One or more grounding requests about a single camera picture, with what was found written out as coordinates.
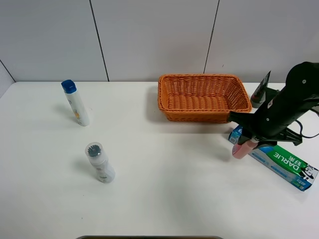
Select black cable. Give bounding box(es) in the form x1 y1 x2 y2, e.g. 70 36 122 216
295 119 319 139

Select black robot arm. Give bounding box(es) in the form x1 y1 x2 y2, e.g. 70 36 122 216
228 62 319 147

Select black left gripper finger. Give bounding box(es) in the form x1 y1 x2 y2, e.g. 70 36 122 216
238 133 259 144

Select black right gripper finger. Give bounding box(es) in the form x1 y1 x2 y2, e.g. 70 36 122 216
228 112 252 124

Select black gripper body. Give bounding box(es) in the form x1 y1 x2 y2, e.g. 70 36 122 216
240 96 303 146

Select Darlie toothpaste box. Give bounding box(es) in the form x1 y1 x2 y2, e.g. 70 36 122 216
228 124 319 192

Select white bottle blue cap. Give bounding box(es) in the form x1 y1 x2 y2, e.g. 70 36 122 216
61 80 90 126

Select pink bottle white cap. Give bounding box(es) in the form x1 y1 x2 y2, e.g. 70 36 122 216
232 139 258 159

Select white bottle clear cap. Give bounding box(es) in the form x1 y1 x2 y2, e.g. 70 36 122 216
85 142 116 183

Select dark green tube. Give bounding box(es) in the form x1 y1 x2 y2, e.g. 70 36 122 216
250 71 271 109

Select orange wicker basket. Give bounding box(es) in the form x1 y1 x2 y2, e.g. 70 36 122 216
158 74 252 123

